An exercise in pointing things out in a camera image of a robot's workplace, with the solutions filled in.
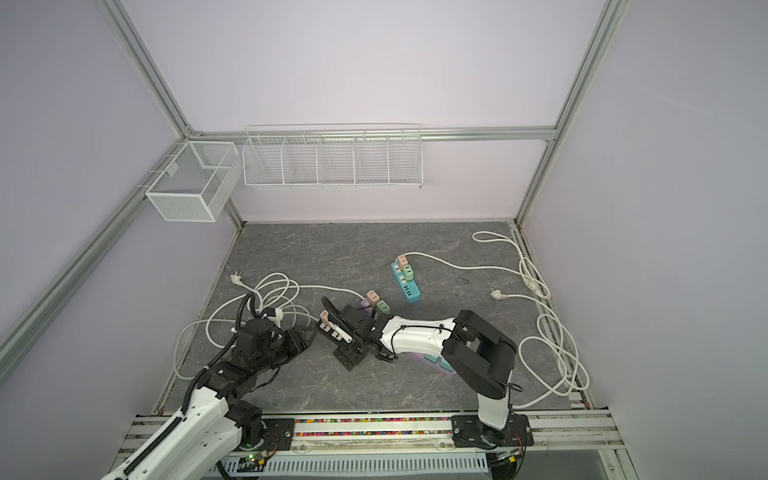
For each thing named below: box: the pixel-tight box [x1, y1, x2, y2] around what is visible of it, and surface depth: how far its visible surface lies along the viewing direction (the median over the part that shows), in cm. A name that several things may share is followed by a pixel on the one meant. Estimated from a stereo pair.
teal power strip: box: [390, 262, 421, 304], surface depth 101 cm
